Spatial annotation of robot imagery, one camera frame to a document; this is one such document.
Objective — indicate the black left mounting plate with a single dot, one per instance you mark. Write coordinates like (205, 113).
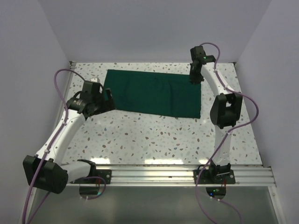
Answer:
(100, 176)

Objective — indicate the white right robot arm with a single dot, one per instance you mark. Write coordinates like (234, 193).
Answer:
(224, 114)

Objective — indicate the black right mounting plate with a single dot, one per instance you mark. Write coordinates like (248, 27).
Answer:
(207, 178)

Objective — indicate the dark green surgical cloth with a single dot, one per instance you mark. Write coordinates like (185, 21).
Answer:
(165, 94)

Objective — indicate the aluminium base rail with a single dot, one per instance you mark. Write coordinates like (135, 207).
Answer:
(165, 176)

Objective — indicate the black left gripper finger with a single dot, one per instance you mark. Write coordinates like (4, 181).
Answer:
(108, 105)
(108, 94)

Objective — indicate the black mounting plate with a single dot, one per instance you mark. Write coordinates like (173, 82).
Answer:
(207, 178)
(100, 176)

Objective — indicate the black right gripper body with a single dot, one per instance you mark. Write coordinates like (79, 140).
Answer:
(194, 75)

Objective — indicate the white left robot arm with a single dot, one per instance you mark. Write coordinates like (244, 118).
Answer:
(45, 170)

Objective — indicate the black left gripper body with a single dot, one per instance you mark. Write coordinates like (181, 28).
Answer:
(98, 101)

